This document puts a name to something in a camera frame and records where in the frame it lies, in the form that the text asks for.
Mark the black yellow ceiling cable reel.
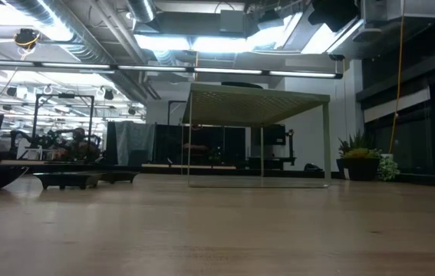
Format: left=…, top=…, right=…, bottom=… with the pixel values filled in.
left=13, top=28, right=41, bottom=51

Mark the dark background desk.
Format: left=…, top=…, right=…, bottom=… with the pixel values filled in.
left=246, top=155, right=298, bottom=170

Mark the potted succulent plant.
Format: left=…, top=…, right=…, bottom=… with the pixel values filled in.
left=335, top=130, right=401, bottom=182

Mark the grey hanging cloth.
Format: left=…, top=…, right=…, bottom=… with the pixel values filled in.
left=105, top=120, right=157, bottom=166

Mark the person's hand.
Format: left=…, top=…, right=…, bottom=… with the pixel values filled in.
left=182, top=143, right=209, bottom=153

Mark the grey ceiling box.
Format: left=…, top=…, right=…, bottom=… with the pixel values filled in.
left=219, top=9, right=248, bottom=35

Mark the long tube light bar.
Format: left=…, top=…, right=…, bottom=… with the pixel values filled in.
left=0, top=59, right=344, bottom=81

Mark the green perforated metal shelf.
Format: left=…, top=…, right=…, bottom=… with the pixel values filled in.
left=186, top=82, right=333, bottom=189

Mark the black rig frame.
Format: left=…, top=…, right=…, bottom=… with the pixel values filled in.
left=31, top=93, right=96, bottom=150

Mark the silver spiral ceiling duct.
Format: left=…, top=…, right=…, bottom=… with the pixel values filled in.
left=5, top=0, right=153, bottom=103

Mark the person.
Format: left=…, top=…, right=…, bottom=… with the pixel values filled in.
left=63, top=127, right=102, bottom=162

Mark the black monitor on arm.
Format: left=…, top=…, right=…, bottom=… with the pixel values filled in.
left=250, top=123, right=288, bottom=147

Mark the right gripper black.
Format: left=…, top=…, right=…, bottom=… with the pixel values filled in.
left=308, top=0, right=360, bottom=32

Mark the yellow power cord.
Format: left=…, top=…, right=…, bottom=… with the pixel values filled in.
left=388, top=0, right=407, bottom=155

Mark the bright ceiling light panel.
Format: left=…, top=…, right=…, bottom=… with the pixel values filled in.
left=133, top=31, right=293, bottom=54

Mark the short silver round duct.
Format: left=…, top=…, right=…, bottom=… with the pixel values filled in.
left=127, top=0, right=157, bottom=24

